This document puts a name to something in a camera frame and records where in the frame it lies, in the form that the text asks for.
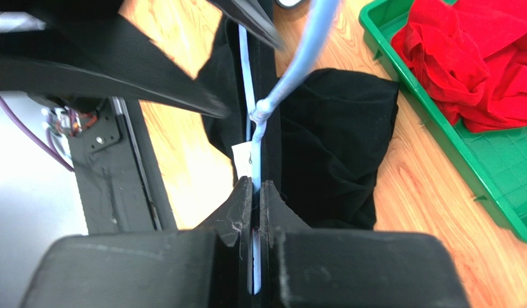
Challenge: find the blue wire hanger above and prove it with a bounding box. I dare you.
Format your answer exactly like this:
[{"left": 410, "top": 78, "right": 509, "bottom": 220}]
[{"left": 237, "top": 0, "right": 342, "bottom": 296}]

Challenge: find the black t shirt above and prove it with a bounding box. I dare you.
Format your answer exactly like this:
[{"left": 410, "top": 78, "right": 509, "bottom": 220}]
[{"left": 196, "top": 17, "right": 399, "bottom": 230}]

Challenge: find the green plastic tray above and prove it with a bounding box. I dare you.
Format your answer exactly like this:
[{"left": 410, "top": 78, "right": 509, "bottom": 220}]
[{"left": 358, "top": 1, "right": 527, "bottom": 243}]

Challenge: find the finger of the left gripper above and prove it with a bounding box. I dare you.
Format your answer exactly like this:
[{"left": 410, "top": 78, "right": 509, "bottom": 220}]
[
  {"left": 0, "top": 1, "right": 228, "bottom": 118},
  {"left": 208, "top": 0, "right": 283, "bottom": 49}
]

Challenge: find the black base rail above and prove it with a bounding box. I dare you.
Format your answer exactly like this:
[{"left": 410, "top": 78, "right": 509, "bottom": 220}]
[{"left": 28, "top": 91, "right": 179, "bottom": 235}]

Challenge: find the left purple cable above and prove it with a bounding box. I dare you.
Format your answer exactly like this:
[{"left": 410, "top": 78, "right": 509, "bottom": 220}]
[{"left": 0, "top": 91, "right": 76, "bottom": 173}]

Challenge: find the red t shirt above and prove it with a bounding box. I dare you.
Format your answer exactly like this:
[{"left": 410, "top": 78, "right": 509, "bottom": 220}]
[{"left": 391, "top": 1, "right": 527, "bottom": 133}]

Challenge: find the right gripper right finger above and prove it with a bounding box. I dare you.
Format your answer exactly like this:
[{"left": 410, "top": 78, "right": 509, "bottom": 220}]
[{"left": 260, "top": 181, "right": 470, "bottom": 307}]

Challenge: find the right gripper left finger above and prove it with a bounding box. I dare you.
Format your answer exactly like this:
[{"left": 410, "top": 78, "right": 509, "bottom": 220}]
[{"left": 21, "top": 176, "right": 253, "bottom": 307}]

